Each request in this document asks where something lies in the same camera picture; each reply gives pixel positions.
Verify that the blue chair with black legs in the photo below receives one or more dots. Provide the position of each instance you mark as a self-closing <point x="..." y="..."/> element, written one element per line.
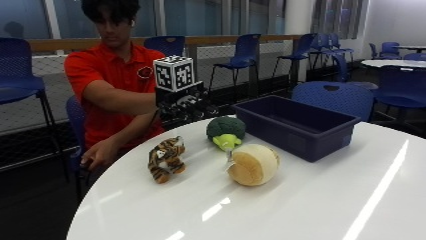
<point x="75" y="133"/>
<point x="386" y="50"/>
<point x="415" y="56"/>
<point x="330" y="45"/>
<point x="401" y="88"/>
<point x="20" y="83"/>
<point x="165" y="45"/>
<point x="300" y="50"/>
<point x="241" y="56"/>

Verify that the green broccoli soft toy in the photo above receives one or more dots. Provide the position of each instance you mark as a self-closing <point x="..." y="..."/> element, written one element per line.
<point x="225" y="130"/>

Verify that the tiger soft toy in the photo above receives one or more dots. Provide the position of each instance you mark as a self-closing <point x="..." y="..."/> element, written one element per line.
<point x="166" y="158"/>

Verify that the white earbud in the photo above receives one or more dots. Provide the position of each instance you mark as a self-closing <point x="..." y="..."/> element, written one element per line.
<point x="132" y="23"/>

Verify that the white round pillar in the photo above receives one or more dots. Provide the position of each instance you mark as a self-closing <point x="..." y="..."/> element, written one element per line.
<point x="298" y="20"/>

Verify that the the person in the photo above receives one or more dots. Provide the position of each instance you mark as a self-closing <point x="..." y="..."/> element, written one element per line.
<point x="111" y="73"/>

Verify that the round white table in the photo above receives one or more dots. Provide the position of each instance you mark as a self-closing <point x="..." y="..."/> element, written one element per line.
<point x="393" y="63"/>
<point x="410" y="47"/>

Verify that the dark blue plastic bin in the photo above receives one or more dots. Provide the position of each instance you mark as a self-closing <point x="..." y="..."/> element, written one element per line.
<point x="297" y="126"/>

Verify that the white cube with black markers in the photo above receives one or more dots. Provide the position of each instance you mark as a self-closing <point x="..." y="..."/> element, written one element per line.
<point x="173" y="73"/>

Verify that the round beige bread soft toy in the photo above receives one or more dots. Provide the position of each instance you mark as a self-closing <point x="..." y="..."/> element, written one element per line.
<point x="253" y="164"/>

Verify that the grey striped window blind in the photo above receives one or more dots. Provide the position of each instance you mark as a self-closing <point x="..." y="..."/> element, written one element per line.
<point x="338" y="16"/>

